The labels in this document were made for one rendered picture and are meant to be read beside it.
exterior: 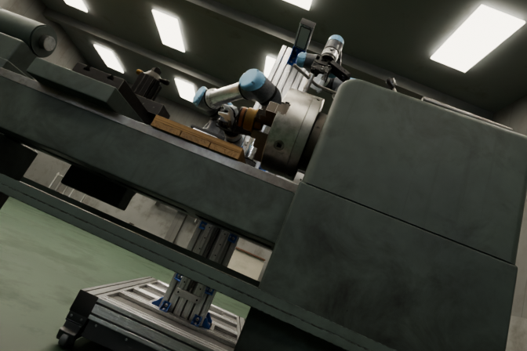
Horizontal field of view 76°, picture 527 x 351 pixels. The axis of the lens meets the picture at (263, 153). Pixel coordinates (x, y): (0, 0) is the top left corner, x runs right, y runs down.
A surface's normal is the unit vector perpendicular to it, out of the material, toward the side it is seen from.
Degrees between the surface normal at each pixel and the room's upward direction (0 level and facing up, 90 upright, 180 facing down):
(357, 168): 90
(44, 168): 90
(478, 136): 90
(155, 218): 90
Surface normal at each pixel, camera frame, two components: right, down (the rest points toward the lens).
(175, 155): -0.01, -0.34
